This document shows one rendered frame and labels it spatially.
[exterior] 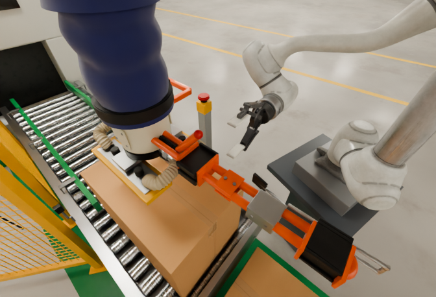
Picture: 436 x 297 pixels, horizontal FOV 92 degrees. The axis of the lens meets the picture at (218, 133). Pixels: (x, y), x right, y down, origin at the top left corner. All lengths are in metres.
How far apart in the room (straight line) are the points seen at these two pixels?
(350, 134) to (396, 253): 1.32
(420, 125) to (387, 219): 1.57
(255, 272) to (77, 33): 1.12
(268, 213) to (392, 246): 1.79
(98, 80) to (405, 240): 2.26
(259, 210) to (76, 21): 0.53
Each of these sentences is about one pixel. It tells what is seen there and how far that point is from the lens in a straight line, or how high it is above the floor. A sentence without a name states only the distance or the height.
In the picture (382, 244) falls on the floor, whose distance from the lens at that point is 2.19.
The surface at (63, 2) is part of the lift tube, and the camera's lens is 0.51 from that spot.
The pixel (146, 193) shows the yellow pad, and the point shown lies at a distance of 0.70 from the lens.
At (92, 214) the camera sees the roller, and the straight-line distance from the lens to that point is 1.47.
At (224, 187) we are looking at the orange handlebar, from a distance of 0.53.
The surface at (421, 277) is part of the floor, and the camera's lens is 2.23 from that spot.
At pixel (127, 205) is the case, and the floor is 0.95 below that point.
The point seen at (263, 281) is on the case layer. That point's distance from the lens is 1.19.
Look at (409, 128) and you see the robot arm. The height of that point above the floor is 1.28.
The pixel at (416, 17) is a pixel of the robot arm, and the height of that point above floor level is 1.54.
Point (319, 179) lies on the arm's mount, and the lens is 1.16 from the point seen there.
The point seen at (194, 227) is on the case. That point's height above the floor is 0.95.
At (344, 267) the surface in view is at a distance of 0.50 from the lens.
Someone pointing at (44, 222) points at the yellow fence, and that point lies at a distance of 1.35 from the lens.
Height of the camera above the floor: 1.69
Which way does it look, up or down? 42 degrees down
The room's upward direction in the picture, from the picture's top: straight up
